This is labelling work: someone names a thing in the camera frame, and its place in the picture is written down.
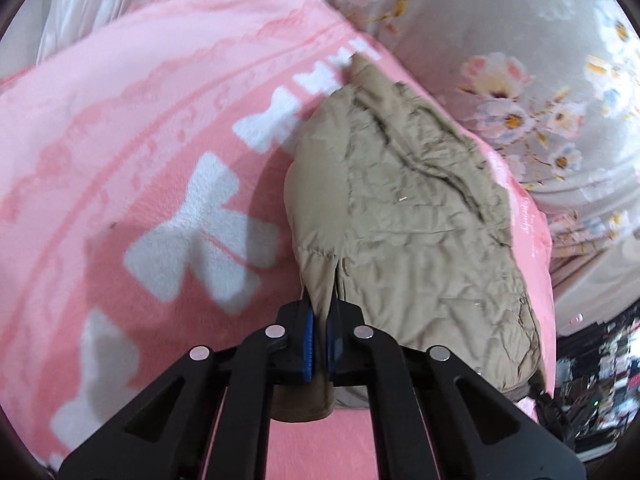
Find white satin curtain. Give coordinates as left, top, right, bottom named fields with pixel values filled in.
left=35, top=0, right=201, bottom=61

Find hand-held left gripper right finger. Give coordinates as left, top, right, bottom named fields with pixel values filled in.
left=326, top=301, right=587, bottom=480

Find dark cluttered goods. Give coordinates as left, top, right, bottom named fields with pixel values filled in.
left=555, top=305, right=640, bottom=461

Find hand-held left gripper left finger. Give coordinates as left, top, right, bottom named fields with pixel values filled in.
left=57, top=300, right=316, bottom=480

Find grey floral sheet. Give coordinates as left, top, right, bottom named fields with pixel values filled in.
left=305, top=0, right=640, bottom=336

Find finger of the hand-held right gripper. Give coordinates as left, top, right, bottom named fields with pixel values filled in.
left=536, top=392, right=576, bottom=453

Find pink patterned blanket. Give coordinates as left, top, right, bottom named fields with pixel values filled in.
left=0, top=0, right=556, bottom=480

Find tan quilted jacket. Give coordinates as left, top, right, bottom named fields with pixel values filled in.
left=270, top=52, right=546, bottom=423

